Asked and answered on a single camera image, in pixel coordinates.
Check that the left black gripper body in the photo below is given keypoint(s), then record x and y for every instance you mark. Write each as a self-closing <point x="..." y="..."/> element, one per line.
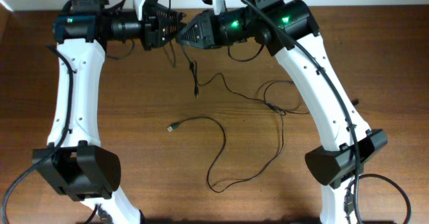
<point x="147" y="33"/>

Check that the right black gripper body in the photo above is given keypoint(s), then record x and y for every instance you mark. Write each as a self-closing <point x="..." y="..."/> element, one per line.
<point x="221" y="28"/>

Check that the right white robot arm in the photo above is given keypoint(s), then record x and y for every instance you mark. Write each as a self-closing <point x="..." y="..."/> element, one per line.
<point x="292" y="36"/>

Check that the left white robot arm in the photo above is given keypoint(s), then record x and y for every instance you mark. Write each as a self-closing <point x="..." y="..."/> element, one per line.
<point x="74" y="163"/>

